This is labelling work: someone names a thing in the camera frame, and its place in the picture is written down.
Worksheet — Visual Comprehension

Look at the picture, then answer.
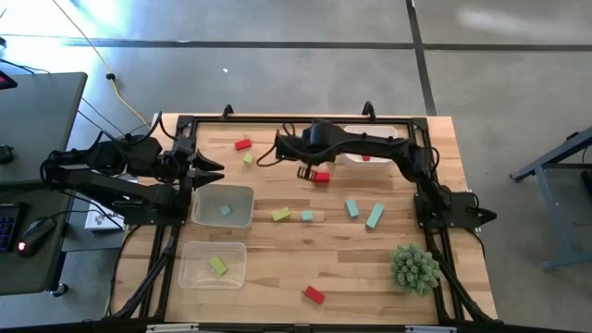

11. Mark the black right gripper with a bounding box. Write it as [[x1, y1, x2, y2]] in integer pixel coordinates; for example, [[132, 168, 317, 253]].
[[276, 131, 337, 181]]

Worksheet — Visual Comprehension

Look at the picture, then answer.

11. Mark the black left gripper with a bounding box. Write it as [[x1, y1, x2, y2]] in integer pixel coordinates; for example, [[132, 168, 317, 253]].
[[170, 134, 227, 189]]

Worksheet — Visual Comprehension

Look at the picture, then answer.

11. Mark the grey translucent plastic bin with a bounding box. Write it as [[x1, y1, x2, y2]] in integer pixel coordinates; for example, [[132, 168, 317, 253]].
[[191, 183, 255, 230]]

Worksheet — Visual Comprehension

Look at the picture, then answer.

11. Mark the clear plastic bin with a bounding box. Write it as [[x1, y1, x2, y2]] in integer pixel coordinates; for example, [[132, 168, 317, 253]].
[[178, 240, 248, 290]]

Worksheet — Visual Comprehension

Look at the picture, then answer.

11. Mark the white printed box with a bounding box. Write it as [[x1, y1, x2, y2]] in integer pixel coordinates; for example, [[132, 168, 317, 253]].
[[84, 205, 126, 231]]

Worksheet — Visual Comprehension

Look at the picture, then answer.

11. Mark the green artificial plant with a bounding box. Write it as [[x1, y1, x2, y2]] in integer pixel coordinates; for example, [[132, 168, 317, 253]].
[[389, 244, 441, 296]]

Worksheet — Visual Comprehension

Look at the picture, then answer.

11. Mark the grey side desk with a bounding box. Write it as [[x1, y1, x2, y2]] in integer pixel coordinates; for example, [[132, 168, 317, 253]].
[[0, 71, 89, 297]]

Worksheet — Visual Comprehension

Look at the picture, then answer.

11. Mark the black computer mouse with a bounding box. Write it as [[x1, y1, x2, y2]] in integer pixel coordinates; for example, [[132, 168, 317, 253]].
[[16, 216, 56, 259]]

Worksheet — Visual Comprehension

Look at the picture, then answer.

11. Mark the black keyboard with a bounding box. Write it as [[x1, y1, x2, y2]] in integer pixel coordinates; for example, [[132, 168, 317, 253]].
[[0, 203, 24, 253]]

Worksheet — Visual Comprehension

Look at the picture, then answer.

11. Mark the black device with red light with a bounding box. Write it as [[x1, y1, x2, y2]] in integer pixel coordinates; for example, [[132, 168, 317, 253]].
[[0, 71, 19, 92]]

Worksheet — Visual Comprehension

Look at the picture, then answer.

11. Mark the blue metal table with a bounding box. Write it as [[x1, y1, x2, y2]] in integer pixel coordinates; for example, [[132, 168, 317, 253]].
[[508, 127, 592, 272]]

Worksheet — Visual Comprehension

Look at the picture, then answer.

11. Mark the black aluminium table frame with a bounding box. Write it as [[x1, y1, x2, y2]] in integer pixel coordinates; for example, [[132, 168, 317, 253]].
[[104, 100, 499, 325]]

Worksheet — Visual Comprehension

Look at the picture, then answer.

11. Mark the black floor cable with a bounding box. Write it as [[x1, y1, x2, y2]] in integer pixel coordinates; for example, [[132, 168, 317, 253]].
[[76, 94, 152, 152]]

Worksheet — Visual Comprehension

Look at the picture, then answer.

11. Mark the yellow floor cable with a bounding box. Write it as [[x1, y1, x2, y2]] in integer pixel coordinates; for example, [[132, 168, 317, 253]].
[[50, 0, 152, 130]]

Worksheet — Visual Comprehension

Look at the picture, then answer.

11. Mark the white edge bracket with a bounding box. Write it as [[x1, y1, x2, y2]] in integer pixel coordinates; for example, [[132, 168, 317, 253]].
[[146, 323, 200, 333], [405, 325, 457, 333]]

